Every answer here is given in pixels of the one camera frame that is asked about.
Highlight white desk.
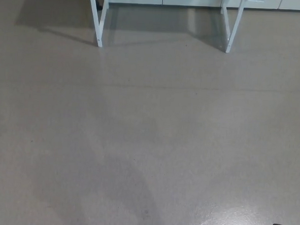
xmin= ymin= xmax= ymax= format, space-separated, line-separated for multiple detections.
xmin=87 ymin=0 xmax=248 ymax=54

